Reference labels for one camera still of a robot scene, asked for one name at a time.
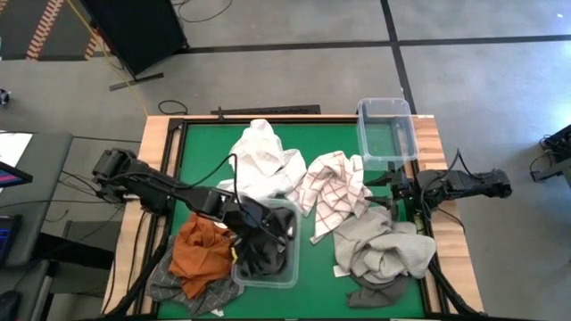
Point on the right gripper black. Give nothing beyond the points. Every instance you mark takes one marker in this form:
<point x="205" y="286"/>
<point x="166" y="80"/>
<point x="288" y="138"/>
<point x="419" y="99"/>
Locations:
<point x="403" y="189"/>

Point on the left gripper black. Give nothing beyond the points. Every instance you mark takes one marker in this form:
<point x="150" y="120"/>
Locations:
<point x="252" y="216"/>

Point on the black towel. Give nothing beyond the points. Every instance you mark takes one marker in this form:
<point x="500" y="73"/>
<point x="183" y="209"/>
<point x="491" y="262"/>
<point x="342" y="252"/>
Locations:
<point x="263" y="258"/>

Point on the red-checked white towel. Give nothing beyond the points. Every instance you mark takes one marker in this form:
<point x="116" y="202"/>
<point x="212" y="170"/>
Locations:
<point x="332" y="191"/>

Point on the plain white towel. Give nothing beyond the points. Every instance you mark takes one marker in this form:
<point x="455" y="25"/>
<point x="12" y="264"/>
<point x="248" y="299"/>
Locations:
<point x="263" y="160"/>

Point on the clear plastic bin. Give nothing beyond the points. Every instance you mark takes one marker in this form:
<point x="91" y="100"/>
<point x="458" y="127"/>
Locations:
<point x="386" y="134"/>
<point x="290" y="272"/>

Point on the light grey waffle towel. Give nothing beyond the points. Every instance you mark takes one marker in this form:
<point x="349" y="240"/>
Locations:
<point x="383" y="249"/>

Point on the orange towel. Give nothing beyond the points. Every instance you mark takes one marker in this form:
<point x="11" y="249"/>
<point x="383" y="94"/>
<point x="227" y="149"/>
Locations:
<point x="201" y="254"/>

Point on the dark grey checked towel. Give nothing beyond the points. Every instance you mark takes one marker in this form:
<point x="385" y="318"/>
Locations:
<point x="209" y="298"/>

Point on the plain dark grey towel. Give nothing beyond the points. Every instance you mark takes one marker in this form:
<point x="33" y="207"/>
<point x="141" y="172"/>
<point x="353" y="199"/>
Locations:
<point x="374" y="294"/>

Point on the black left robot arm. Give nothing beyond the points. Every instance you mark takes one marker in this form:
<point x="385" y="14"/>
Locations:
<point x="151" y="183"/>

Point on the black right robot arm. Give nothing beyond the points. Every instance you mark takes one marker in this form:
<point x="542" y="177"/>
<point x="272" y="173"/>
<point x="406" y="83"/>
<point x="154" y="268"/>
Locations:
<point x="464" y="185"/>

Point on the green table mat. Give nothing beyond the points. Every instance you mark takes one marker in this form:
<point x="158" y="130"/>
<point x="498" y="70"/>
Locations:
<point x="312" y="276"/>

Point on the black equipment cart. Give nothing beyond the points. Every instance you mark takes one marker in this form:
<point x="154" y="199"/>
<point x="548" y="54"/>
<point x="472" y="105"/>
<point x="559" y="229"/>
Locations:
<point x="557" y="147"/>

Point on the grey side desk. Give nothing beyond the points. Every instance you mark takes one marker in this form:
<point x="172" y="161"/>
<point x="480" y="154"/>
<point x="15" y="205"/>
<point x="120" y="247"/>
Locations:
<point x="49" y="178"/>

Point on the black floor cabinet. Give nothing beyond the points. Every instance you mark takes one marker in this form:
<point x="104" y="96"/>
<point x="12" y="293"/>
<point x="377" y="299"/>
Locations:
<point x="134" y="31"/>

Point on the tilted dark monitor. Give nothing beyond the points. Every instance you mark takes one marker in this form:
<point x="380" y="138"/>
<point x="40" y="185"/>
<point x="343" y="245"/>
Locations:
<point x="11" y="176"/>

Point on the black device with lit keys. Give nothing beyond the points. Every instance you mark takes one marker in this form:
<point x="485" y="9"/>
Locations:
<point x="6" y="236"/>

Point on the white paper sheet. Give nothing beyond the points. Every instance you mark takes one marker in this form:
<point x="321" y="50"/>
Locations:
<point x="13" y="147"/>

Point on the black computer mouse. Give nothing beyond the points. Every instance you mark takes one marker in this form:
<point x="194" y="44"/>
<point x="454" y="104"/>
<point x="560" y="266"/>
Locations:
<point x="9" y="305"/>

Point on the small black floor object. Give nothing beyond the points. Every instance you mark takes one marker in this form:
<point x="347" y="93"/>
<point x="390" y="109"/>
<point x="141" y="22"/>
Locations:
<point x="3" y="96"/>

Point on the black clamp bracket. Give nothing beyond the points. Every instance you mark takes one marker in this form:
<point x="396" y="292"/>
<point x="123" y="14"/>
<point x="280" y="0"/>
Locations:
<point x="220" y="115"/>

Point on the black table frame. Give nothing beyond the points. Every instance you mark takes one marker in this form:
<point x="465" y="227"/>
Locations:
<point x="201" y="120"/>

